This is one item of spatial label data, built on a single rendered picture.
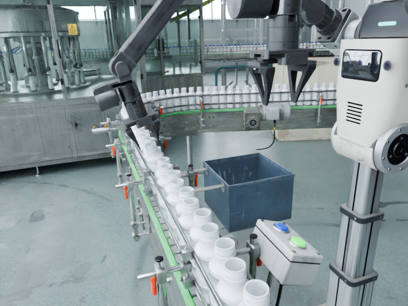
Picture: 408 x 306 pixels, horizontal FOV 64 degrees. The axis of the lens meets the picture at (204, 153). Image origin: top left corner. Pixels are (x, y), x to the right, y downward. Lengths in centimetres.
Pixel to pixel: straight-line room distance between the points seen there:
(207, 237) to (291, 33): 40
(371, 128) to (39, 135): 368
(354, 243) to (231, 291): 77
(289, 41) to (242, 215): 94
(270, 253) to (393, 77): 58
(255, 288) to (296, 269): 17
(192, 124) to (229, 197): 126
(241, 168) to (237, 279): 117
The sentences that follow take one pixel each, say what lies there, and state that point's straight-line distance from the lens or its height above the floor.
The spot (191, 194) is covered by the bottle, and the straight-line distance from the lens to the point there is 79.
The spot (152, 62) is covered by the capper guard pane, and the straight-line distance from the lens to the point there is 607.
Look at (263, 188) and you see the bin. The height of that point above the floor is 91.
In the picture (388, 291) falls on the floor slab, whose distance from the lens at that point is 247.
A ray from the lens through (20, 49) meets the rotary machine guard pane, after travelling 411.
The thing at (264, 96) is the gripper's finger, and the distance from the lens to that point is 62.
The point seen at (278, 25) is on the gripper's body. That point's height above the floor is 153.
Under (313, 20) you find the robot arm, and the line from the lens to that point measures 118.
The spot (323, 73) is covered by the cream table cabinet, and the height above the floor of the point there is 100.
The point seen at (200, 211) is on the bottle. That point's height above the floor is 116.
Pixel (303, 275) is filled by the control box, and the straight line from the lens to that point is 71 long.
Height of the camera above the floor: 151
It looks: 19 degrees down
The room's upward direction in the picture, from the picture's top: 2 degrees counter-clockwise
